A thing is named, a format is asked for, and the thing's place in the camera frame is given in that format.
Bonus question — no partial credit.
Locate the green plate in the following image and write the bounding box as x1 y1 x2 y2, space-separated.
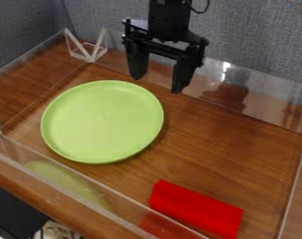
41 80 165 163

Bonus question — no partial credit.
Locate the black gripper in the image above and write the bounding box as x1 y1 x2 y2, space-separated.
124 18 210 94

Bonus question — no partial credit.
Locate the clear acrylic enclosure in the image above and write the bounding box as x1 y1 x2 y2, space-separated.
0 30 302 239

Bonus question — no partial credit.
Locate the red cloth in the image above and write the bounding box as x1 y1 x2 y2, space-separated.
150 180 244 239

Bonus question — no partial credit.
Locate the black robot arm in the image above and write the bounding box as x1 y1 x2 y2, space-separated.
124 0 212 93

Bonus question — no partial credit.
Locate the black cable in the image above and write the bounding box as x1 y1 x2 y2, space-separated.
184 0 212 15

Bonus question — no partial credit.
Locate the clear acrylic corner bracket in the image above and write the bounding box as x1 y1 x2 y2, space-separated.
65 28 109 63

